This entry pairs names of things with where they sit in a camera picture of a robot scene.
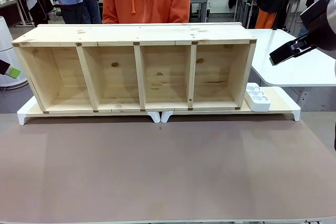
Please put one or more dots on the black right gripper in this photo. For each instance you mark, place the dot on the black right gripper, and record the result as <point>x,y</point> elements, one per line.
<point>324,22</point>

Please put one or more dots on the white side table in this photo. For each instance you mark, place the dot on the white side table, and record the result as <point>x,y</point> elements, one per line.
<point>296,72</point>

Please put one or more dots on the white monitor riser wooden top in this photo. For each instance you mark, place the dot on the white monitor riser wooden top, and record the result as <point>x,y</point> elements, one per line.
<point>281,103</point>
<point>31,111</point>

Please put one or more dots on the white multi-socket power strip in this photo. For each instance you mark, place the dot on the white multi-socket power strip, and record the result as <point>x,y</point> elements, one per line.
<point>258,102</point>

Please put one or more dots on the grey background desk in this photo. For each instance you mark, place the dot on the grey background desk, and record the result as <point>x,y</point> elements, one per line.
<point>10,5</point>

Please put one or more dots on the light wooden four-compartment shelf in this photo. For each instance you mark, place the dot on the light wooden four-compartment shelf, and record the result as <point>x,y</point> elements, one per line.
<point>162,35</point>

